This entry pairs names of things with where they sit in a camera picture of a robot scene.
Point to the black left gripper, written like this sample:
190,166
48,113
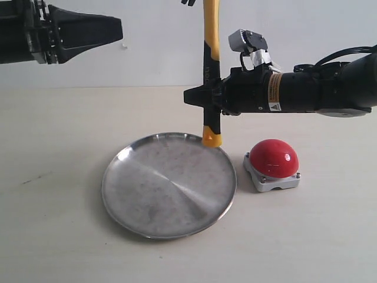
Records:
55,35

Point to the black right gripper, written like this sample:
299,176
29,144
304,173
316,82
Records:
255,91

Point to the black yellow handled tool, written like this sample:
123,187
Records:
211,72

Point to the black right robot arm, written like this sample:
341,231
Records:
342,84

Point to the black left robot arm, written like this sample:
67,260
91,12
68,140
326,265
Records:
13,42

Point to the red dome push button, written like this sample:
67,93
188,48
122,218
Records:
272,164

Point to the round silver metal plate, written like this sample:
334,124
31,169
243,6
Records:
168,186

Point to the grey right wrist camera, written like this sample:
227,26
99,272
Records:
250,44

